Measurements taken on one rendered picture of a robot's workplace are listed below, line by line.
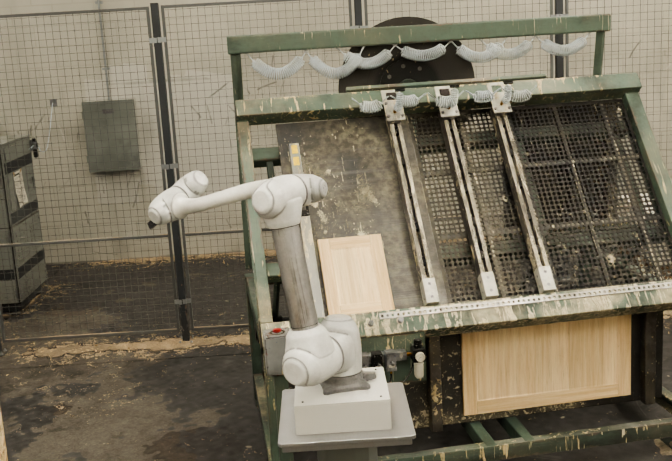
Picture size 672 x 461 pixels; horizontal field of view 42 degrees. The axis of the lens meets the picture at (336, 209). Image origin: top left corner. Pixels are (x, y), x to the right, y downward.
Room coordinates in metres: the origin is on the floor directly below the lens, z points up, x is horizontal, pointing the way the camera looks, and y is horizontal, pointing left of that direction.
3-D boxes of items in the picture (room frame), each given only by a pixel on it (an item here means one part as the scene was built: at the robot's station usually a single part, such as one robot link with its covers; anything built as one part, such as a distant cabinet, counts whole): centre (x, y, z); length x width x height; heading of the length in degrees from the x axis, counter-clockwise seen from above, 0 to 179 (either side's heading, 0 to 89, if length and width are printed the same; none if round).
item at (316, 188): (3.23, 0.12, 1.62); 0.18 x 0.14 x 0.13; 58
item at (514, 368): (4.25, -1.03, 0.53); 0.90 x 0.02 x 0.55; 99
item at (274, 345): (3.65, 0.29, 0.84); 0.12 x 0.12 x 0.18; 9
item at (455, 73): (5.05, -0.45, 1.85); 0.80 x 0.06 x 0.80; 99
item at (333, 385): (3.21, -0.01, 0.89); 0.22 x 0.18 x 0.06; 100
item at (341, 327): (3.20, 0.02, 1.03); 0.18 x 0.16 x 0.22; 148
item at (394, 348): (3.78, -0.14, 0.69); 0.50 x 0.14 x 0.24; 99
